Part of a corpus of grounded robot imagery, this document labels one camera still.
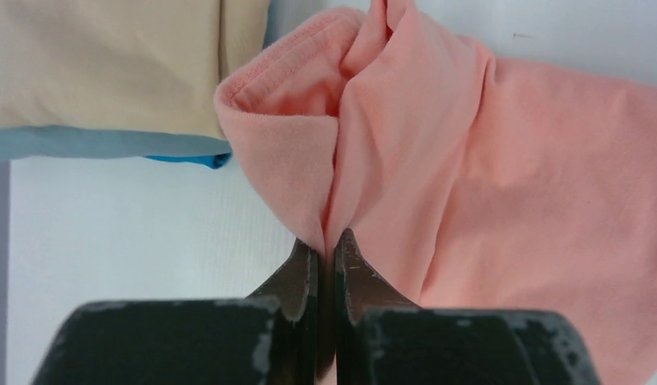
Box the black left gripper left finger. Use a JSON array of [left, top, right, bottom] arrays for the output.
[[33, 241, 318, 384]]

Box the pink t shirt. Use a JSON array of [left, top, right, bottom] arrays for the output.
[[214, 1, 657, 384]]

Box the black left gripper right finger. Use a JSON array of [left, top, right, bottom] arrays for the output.
[[334, 230, 599, 384]]

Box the blue folded t shirt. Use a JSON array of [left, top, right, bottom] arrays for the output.
[[0, 125, 232, 168]]

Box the beige folded t shirt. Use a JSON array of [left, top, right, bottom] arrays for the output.
[[0, 0, 270, 139]]

